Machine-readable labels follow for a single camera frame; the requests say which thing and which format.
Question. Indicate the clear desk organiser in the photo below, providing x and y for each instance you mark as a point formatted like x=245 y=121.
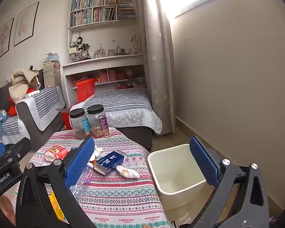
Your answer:
x=77 y=57

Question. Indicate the tall stack of books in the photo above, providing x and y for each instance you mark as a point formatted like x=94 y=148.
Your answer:
x=51 y=74

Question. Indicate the clear glass bottle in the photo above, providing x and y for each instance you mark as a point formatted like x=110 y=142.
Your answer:
x=118 y=51

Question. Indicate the striped quilted sofa cover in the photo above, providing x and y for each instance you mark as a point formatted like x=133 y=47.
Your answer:
x=47 y=104

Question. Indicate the white shelf unit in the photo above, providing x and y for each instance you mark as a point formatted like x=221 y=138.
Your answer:
x=104 y=61

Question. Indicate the dark bed base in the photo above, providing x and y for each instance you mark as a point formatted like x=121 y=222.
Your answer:
x=142 y=137

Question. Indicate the white tissue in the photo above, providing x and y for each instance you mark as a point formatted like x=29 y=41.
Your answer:
x=128 y=172
x=98 y=151

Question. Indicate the red snack bag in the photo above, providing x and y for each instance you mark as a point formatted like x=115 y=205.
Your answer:
x=55 y=152

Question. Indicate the leaning booklets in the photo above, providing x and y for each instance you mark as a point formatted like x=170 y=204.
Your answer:
x=136 y=44

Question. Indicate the small green plant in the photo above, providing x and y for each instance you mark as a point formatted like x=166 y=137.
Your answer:
x=86 y=46

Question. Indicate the blue label nut jar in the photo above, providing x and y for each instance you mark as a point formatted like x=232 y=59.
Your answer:
x=79 y=123

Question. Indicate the red plush toy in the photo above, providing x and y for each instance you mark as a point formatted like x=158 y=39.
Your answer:
x=13 y=109

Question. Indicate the large framed picture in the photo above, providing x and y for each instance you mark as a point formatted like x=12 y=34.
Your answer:
x=26 y=23

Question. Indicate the yellow wrapper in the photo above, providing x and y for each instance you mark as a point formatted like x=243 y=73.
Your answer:
x=54 y=204

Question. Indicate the pen holder with pens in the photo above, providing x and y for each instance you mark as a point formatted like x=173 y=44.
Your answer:
x=99 y=54

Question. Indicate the floral sheer curtain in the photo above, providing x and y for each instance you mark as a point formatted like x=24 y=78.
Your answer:
x=156 y=64

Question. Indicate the clear plastic bottle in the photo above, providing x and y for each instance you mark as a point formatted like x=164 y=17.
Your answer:
x=87 y=174

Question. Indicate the blue biscuit box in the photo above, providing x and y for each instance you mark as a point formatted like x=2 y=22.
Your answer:
x=109 y=160

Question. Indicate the brown plush toy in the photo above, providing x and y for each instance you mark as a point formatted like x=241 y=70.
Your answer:
x=35 y=79

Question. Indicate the white plastic waste bin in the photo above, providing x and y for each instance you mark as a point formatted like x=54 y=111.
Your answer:
x=171 y=171

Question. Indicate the purple label nut jar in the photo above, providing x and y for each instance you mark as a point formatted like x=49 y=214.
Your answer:
x=98 y=121

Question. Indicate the blue plush toy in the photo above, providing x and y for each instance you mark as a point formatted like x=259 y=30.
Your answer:
x=2 y=118

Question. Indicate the dark-haired doll figurine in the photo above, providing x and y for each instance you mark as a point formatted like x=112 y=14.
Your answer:
x=80 y=40

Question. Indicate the grey quilted cushion with toy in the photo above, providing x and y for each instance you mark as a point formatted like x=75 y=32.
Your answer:
x=9 y=130

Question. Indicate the red plastic basket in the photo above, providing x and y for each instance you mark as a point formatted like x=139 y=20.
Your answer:
x=85 y=90

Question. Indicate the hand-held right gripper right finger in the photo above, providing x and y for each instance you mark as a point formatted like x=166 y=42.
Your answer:
x=204 y=161

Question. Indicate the pink container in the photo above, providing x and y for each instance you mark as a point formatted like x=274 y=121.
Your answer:
x=112 y=74
x=103 y=77
x=121 y=76

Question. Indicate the row of upright books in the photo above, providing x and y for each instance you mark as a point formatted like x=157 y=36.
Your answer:
x=87 y=2
x=92 y=16

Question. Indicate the dark grey sofa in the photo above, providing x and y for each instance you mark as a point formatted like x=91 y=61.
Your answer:
x=26 y=118

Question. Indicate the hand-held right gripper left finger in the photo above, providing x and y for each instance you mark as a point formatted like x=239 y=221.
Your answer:
x=79 y=163

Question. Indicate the beige fleece blanket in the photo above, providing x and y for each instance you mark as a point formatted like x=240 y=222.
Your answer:
x=17 y=85

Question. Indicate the tissue box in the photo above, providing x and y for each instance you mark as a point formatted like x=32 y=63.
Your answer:
x=52 y=56

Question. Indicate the patterned tablecloth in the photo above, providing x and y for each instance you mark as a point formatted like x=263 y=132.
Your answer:
x=123 y=194

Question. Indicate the striped bed quilt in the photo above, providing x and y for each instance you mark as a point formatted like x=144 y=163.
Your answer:
x=125 y=109

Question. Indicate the stack of flat magazines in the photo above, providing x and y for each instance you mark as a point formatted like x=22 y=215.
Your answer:
x=126 y=13

